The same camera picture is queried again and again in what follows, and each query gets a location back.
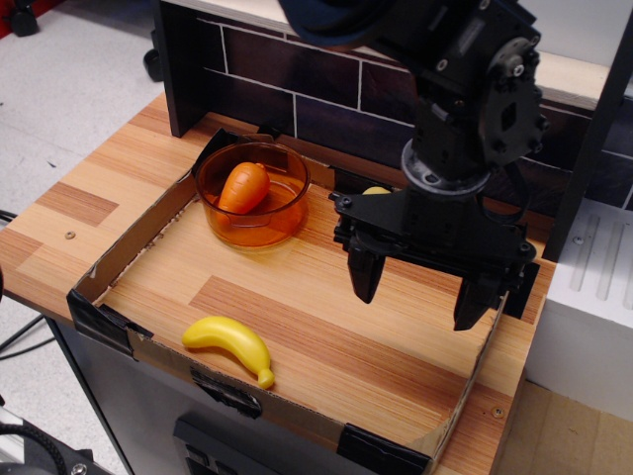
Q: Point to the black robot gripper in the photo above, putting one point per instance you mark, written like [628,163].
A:
[438,224]

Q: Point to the orange toy carrot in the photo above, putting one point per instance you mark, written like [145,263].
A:
[245,188]

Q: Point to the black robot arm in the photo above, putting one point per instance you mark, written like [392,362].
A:
[477,113]

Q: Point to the transparent orange plastic pot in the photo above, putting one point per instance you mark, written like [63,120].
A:
[280,214]

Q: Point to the yellow toy potato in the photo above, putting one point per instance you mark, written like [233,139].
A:
[376,190]

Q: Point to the white grooved side block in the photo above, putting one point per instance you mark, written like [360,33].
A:
[582,347]

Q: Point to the yellow toy banana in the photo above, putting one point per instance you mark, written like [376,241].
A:
[237,339]

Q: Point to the dark brick-pattern backsplash shelf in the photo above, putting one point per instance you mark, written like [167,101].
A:
[242,59]

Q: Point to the black caster wheel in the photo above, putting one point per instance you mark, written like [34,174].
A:
[152,65]

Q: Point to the black metal bracket with screw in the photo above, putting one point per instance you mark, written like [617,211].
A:
[26,449]

